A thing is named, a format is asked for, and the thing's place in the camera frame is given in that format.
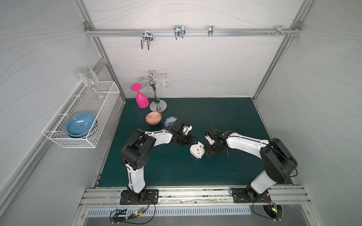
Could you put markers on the blue plate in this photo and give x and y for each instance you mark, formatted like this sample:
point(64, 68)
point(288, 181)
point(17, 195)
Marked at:
point(80, 125)

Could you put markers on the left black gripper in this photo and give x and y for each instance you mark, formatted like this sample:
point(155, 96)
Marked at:
point(186, 140)

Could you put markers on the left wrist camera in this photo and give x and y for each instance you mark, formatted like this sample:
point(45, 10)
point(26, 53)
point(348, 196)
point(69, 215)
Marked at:
point(187, 129)

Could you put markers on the white wire basket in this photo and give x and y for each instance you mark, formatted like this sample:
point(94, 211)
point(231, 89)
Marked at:
point(83, 100)

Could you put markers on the ventilation grille strip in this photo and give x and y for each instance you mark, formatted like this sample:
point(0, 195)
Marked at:
point(178, 211)

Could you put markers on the aluminium top rail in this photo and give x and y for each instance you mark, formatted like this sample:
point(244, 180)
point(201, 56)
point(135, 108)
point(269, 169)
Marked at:
point(202, 32)

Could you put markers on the metal double hook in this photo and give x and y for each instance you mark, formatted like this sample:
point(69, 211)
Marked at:
point(147, 38)
point(179, 31)

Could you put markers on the metal double hook left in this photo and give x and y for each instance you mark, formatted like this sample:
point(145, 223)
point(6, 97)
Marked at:
point(147, 38)

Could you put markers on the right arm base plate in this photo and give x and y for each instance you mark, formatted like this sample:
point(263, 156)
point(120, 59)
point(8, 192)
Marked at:
point(248, 195)

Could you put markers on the clear wine glass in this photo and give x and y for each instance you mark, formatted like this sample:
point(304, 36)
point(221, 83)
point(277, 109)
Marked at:
point(90, 79)

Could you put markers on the metal double hook middle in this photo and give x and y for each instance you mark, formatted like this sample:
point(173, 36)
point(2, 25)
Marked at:
point(179, 31)

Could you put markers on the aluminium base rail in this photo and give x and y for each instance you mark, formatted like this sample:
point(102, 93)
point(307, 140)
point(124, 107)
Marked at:
point(168, 196)

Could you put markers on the red patterned bowl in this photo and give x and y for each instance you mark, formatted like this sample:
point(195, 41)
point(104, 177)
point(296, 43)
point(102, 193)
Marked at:
point(153, 118)

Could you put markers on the metal hook right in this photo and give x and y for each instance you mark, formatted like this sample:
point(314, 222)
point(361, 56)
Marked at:
point(279, 32)

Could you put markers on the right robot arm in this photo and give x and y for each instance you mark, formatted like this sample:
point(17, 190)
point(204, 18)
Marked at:
point(278, 162)

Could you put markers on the white alarm clock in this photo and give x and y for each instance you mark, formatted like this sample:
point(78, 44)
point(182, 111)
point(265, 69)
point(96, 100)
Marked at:
point(197, 150)

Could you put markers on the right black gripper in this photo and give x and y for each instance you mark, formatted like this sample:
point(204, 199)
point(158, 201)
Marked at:
point(210, 149)

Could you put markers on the green table mat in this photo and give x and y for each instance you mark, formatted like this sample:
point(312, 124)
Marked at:
point(173, 165)

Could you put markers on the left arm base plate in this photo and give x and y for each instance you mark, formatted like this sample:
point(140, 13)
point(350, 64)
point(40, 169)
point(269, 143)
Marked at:
point(129, 197)

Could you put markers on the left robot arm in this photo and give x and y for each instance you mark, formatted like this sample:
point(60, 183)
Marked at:
point(139, 146)

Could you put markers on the small metal hook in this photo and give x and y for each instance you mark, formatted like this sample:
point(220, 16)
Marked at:
point(210, 30)

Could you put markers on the blue white patterned bowl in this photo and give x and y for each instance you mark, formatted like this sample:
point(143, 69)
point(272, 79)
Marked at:
point(169, 121)

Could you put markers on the pink plastic goblet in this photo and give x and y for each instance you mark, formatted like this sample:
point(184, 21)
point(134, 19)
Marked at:
point(141, 99)

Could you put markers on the silver cup holder stand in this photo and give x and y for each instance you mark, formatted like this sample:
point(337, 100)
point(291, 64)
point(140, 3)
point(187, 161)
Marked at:
point(157, 105)

